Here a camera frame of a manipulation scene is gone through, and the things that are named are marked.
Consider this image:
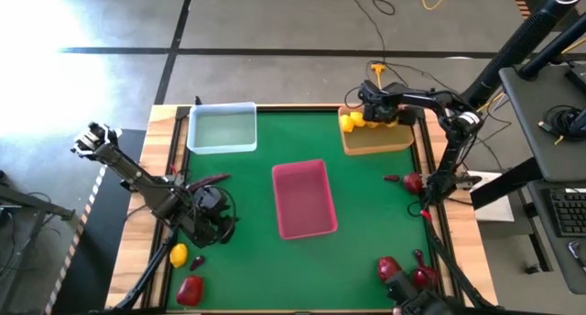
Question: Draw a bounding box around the black phone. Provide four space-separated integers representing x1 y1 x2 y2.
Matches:
567 238 586 261

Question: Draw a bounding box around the yellow power plug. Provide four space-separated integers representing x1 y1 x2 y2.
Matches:
370 62 388 90

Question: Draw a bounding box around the dark red apple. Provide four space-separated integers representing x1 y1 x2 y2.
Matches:
402 172 425 195
410 264 440 292
376 255 404 284

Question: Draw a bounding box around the green table mat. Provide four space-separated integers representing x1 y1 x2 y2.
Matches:
165 104 441 312

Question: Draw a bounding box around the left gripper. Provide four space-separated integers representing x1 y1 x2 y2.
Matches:
183 186 239 250

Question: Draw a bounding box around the grey metal stand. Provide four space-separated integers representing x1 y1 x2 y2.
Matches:
0 168 77 279

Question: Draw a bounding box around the black ribbed pole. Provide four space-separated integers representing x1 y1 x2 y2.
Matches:
460 0 586 110

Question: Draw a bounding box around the orange plastic bin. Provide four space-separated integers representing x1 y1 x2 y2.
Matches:
337 104 416 157

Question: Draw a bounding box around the coiled black floor cable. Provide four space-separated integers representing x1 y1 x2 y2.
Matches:
371 0 402 16

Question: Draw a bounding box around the black floor mat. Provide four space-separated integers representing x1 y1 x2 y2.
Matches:
45 129 147 315

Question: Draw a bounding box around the dark grey keyboard tray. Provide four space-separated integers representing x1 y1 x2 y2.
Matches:
526 178 586 296

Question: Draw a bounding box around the black keyboard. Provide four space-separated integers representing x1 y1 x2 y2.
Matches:
542 186 586 238

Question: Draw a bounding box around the dark grey desk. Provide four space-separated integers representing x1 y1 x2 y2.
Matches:
497 62 586 183

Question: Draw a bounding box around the yellow-red apple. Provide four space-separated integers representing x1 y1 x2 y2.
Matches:
176 275 205 308

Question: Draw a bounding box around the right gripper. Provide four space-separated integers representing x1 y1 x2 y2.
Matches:
359 80 418 126

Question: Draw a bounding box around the black smooth pole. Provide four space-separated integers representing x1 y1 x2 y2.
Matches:
519 12 586 81

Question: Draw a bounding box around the white box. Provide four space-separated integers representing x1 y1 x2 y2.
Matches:
464 170 516 223

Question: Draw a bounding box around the black cable coil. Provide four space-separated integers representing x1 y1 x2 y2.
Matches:
538 104 586 146

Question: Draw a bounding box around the clear plastic bin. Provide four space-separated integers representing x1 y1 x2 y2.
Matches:
186 102 258 156

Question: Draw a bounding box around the pink plastic bin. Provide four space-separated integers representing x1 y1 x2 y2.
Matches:
271 158 339 241

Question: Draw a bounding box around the long black floor cable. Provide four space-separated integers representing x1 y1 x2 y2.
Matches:
336 0 388 62

